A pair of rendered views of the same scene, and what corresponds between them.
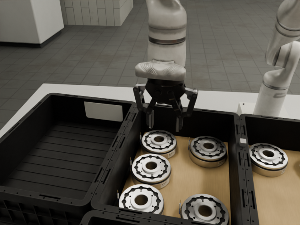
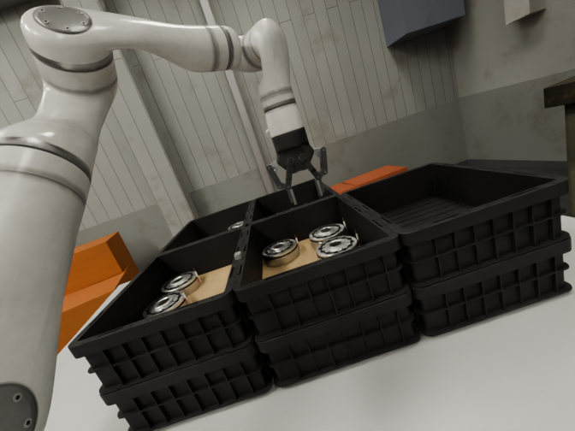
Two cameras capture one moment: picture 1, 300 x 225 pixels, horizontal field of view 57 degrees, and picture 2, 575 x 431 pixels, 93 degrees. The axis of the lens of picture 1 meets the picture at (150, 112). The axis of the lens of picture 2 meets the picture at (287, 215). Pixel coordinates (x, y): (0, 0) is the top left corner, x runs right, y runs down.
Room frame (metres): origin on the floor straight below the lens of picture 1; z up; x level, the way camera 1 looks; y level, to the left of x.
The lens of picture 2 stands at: (1.10, -0.21, 1.14)
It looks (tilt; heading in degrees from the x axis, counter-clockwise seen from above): 15 degrees down; 169
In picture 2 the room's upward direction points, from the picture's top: 19 degrees counter-clockwise
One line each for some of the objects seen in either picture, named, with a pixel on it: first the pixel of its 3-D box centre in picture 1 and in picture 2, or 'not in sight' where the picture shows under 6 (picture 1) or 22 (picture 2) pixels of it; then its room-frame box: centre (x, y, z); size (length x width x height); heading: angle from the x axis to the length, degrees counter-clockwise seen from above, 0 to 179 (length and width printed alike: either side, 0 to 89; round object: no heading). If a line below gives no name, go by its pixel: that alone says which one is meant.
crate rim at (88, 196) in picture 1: (63, 138); (423, 192); (0.56, 0.22, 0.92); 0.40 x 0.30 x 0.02; 168
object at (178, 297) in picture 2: not in sight; (164, 304); (0.43, -0.44, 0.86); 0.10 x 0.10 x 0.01
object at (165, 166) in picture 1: (151, 167); (336, 245); (0.52, 0.00, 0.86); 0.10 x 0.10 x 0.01
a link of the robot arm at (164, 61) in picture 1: (164, 52); (282, 118); (0.49, -0.03, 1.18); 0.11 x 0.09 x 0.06; 167
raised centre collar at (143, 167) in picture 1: (151, 166); (335, 244); (0.52, 0.00, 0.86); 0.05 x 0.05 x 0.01
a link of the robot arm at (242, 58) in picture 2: not in sight; (245, 50); (0.52, -0.07, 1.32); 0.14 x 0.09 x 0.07; 112
